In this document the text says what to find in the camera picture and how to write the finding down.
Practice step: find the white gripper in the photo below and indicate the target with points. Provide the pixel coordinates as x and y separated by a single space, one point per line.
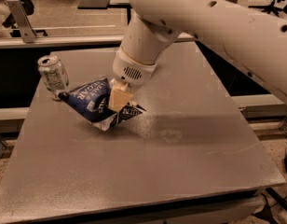
132 70

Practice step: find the blue chip bag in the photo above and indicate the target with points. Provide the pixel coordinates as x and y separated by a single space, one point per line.
91 102

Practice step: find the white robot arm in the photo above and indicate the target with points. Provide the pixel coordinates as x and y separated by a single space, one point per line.
254 42

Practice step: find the green 7up can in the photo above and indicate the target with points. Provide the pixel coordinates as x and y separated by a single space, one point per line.
53 74

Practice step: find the metal railing bar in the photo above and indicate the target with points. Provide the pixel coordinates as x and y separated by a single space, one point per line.
92 41

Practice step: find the dark background desk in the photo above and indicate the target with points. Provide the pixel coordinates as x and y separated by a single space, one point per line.
104 4

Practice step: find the person at left edge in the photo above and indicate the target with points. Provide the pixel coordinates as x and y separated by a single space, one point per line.
8 6

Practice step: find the left metal railing bracket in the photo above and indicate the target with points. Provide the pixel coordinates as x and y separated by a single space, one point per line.
27 33

